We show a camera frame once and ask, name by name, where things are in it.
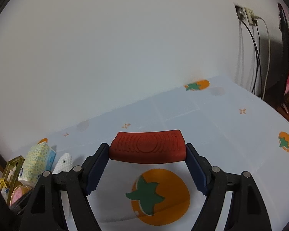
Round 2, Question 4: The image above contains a gold round tin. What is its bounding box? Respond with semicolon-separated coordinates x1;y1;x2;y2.
10;185;32;206

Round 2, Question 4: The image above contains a dark chair back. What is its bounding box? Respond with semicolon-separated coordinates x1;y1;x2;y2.
262;11;289;102

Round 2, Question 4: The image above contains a wall power outlet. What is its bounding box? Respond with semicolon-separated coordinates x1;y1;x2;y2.
234;4;257;26

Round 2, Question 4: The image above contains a yellow blue tissue pack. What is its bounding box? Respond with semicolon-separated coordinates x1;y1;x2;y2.
18;141;56;187

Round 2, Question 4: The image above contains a yellow cloth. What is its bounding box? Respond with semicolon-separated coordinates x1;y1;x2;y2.
0;178;10;193

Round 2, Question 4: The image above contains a black power cable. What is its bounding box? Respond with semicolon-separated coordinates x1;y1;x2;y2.
240;20;263;97

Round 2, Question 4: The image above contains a white power cable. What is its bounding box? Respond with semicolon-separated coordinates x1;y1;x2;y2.
254;16;271;100

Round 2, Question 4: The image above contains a gold rectangular tin tray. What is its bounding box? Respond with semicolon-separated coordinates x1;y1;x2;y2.
1;155;25;204

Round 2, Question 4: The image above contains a red silicone sleeve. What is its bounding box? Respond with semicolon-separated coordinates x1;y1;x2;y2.
109;130;186;164

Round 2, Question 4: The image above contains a persimmon print tablecloth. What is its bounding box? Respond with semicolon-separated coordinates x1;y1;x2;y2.
0;74;289;231

